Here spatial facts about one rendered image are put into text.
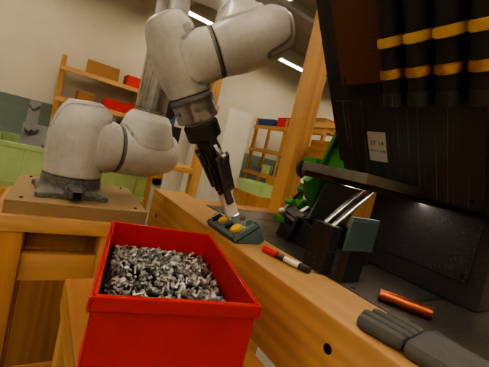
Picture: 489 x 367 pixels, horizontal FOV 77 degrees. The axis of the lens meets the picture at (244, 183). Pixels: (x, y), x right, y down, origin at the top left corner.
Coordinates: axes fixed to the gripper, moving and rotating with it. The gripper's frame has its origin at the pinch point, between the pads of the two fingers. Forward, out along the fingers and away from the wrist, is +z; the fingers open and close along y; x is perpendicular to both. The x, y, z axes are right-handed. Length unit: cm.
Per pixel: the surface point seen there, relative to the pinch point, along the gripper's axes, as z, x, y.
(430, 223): 19.0, 37.8, 26.0
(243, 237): 9.5, 0.1, 1.8
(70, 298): -1.7, -36.1, 5.9
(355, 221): 6.6, 16.1, 23.1
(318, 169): -5.8, 13.4, 18.2
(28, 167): -14, -40, -83
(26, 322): 41, -68, -75
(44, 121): -12, -36, -699
